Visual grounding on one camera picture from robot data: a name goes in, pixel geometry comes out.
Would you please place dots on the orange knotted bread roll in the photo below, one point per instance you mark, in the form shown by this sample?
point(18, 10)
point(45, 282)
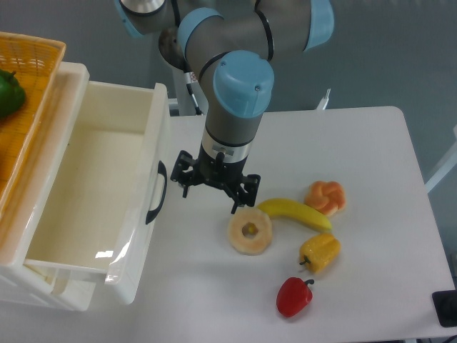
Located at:
point(328, 198)

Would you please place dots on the red bell pepper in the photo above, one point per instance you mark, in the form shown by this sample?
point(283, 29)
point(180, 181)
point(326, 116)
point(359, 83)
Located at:
point(293, 296)

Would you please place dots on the orange woven basket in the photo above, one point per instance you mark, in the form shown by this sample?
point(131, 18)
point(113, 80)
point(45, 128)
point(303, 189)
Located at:
point(35, 61)

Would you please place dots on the white plastic drawer cabinet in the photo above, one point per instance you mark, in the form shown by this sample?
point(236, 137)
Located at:
point(20, 283)

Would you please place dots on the yellow bell pepper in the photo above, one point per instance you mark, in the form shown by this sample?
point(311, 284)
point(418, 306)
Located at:
point(319, 251)

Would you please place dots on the white frame at right edge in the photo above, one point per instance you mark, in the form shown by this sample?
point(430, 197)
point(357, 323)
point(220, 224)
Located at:
point(442, 167)

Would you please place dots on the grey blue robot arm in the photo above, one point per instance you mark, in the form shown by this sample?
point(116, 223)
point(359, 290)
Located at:
point(231, 60)

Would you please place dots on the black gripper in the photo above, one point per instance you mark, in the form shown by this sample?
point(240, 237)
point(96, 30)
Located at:
point(188, 172)

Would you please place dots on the green bell pepper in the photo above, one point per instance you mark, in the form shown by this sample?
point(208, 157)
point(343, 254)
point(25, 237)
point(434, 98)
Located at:
point(12, 94)

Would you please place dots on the black top drawer handle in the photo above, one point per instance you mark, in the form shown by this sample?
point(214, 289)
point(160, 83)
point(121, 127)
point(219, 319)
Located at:
point(159, 194)

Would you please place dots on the black device at table edge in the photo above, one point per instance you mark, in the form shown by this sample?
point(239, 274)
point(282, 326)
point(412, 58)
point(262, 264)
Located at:
point(445, 306)

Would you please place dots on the yellow banana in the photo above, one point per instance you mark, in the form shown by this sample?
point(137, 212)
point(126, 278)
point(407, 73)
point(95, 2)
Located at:
point(299, 212)

